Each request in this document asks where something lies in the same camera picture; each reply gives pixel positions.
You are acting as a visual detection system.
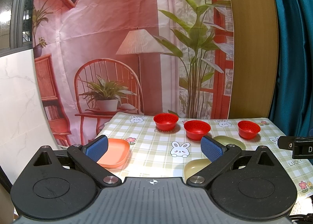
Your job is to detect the green plastic plate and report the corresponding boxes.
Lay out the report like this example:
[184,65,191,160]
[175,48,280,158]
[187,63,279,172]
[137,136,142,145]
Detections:
[214,136,246,150]

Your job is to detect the orange plastic plate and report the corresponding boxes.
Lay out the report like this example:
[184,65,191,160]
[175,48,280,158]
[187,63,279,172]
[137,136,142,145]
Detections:
[97,138,130,168]

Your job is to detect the cream yellow plastic plate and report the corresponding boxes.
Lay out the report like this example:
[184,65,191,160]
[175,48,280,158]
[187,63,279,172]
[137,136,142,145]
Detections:
[183,159,211,182]

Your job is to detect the red plastic bowl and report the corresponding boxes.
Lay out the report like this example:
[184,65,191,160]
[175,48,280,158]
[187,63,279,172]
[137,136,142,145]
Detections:
[153,113,179,131]
[183,120,211,141]
[238,120,261,140]

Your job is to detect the teal curtain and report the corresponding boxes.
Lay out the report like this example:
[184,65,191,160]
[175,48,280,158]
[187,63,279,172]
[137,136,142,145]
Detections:
[270,0,312,137]

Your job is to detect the checkered bunny tablecloth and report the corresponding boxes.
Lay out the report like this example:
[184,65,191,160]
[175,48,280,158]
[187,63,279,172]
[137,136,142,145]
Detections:
[100,112,312,198]

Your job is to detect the white marble panel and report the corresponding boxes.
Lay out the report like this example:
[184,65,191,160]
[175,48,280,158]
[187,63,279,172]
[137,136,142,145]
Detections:
[0,50,58,183]

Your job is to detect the printed room backdrop cloth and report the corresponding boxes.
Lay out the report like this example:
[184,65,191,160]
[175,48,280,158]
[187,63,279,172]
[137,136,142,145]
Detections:
[32,0,234,147]

